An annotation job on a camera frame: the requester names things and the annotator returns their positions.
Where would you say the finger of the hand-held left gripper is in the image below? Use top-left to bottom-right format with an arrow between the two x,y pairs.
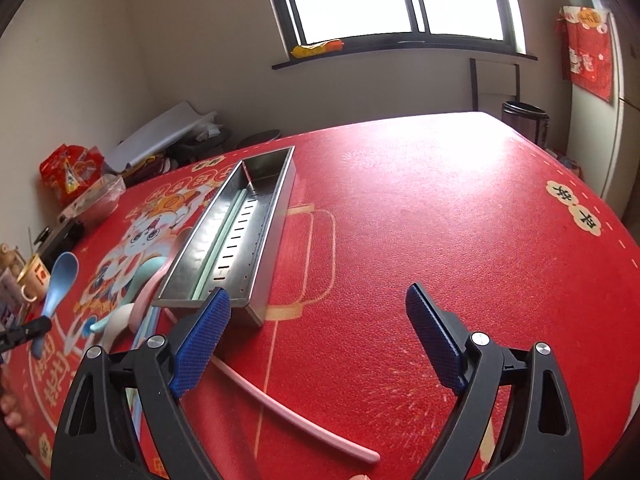
0,316 -> 53,356

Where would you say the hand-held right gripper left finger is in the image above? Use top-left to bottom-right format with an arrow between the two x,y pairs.
50,287 -> 232,480

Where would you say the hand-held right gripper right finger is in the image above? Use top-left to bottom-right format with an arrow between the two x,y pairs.
405,282 -> 586,480

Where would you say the blue spoon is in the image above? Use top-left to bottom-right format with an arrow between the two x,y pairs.
31,252 -> 80,359

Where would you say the beige spoon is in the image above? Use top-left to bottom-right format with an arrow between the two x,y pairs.
101,304 -> 137,352

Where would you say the green spoon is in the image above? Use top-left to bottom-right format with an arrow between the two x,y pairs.
89,256 -> 170,337

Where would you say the stainless steel utensil tray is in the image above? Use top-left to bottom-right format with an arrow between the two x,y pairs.
151,145 -> 296,329

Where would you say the person's left hand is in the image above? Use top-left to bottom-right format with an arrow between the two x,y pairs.
0,372 -> 30,440

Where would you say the printed yellow mug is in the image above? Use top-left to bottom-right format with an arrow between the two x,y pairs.
15,254 -> 51,303

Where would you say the light blue chopstick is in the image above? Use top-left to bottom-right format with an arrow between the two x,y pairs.
142,305 -> 162,346

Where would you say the small beige figurine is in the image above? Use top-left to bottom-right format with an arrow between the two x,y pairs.
0,242 -> 22,272

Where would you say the black device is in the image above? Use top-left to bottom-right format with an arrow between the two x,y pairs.
37,220 -> 85,261

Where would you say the red printed table mat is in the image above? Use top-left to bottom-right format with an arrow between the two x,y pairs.
7,111 -> 640,480

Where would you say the clear plastic container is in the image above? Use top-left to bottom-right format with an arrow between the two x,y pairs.
59,174 -> 127,226

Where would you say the red snack bag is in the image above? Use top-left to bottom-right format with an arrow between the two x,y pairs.
39,143 -> 106,207

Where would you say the dark plastic bag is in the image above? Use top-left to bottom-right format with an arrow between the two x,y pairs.
167,125 -> 233,165

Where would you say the dark round stool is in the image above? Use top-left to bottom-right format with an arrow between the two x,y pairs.
235,129 -> 283,150

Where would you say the black trash bin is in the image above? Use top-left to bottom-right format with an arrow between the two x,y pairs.
501,101 -> 550,148

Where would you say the white refrigerator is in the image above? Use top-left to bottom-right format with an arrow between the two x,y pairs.
597,10 -> 640,221

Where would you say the black window sill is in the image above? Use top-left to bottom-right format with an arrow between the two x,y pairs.
271,35 -> 538,71

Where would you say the yellow snack packet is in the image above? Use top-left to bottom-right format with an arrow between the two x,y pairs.
291,38 -> 347,58

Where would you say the black metal chair frame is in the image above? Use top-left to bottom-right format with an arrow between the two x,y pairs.
469,57 -> 522,113

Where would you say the red wall hanging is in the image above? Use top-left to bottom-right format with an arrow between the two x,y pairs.
556,5 -> 615,103

